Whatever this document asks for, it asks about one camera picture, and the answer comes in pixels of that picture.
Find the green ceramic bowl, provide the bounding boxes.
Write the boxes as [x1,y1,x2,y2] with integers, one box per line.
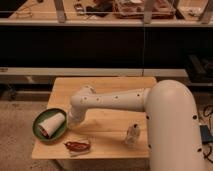
[32,108,67,142]

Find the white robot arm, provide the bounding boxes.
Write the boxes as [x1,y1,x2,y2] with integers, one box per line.
[68,80,205,171]

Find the wooden table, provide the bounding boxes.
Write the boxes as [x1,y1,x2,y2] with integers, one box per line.
[32,77,156,160]

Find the clear plastic bottle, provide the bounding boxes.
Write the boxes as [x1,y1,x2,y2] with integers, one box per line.
[125,124,140,147]

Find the white paper cup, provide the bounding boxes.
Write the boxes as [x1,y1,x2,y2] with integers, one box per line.
[38,113,65,138]

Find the red chili pepper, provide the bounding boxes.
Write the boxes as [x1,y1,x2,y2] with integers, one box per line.
[65,141,90,151]

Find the wire basket with items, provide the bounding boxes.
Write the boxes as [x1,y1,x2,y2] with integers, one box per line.
[113,0,175,19]

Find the black cables on floor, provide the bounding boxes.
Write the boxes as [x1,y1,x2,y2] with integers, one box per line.
[199,104,213,164]

